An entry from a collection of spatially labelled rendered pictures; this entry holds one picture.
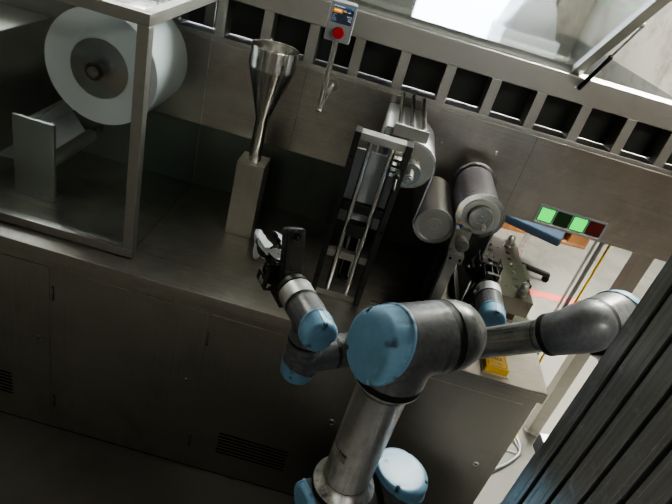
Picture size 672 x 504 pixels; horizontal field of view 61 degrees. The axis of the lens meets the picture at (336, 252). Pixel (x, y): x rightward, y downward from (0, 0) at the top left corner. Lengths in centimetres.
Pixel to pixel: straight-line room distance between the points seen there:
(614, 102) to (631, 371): 136
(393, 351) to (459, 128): 130
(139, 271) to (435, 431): 104
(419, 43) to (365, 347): 127
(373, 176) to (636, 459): 105
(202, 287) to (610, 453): 120
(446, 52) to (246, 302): 100
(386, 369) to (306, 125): 134
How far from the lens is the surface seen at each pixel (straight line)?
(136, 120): 158
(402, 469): 120
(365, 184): 162
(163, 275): 174
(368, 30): 194
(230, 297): 169
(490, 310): 156
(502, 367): 176
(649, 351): 80
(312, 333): 111
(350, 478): 105
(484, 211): 174
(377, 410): 92
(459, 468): 206
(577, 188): 215
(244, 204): 190
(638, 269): 257
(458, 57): 195
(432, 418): 189
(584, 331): 131
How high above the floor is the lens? 194
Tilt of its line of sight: 31 degrees down
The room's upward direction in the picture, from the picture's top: 17 degrees clockwise
